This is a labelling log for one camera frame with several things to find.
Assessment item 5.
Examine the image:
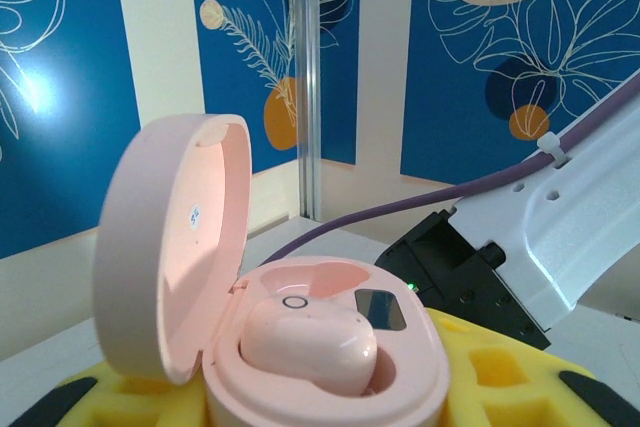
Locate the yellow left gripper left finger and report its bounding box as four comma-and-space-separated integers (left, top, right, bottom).
9, 359, 209, 427

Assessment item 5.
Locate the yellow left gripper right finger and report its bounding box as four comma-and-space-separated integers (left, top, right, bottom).
424, 307, 640, 427

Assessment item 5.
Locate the pink earbud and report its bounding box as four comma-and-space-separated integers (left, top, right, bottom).
239, 294, 379, 396

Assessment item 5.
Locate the pink earbud charging case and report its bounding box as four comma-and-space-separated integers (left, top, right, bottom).
92, 114, 451, 427

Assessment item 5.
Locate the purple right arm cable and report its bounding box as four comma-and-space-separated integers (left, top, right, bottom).
259, 69, 640, 271

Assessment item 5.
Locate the white cable tie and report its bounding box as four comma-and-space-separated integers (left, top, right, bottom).
537, 130, 572, 169

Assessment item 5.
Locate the aluminium frame post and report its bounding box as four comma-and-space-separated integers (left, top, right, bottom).
293, 0, 322, 221

